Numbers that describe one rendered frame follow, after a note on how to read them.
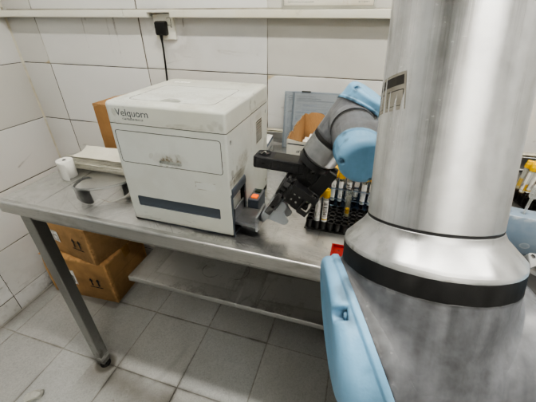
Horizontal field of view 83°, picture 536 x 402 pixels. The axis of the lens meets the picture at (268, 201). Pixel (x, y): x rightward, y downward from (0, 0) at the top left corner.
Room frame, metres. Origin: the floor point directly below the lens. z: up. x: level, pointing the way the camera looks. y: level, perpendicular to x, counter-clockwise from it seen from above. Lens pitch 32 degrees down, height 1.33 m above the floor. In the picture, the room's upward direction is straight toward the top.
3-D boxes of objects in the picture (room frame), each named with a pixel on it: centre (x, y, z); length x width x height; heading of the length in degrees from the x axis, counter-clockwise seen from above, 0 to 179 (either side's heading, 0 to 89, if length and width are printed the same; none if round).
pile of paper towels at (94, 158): (0.96, 0.56, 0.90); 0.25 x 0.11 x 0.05; 73
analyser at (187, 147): (0.73, 0.16, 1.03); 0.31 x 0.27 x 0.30; 73
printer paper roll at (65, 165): (0.88, 0.65, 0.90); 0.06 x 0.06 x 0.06; 73
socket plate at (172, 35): (1.32, 0.39, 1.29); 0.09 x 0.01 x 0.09; 73
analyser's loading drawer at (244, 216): (0.62, 0.11, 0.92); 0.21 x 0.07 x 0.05; 73
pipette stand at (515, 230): (0.52, -0.53, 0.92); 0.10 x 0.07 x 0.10; 65
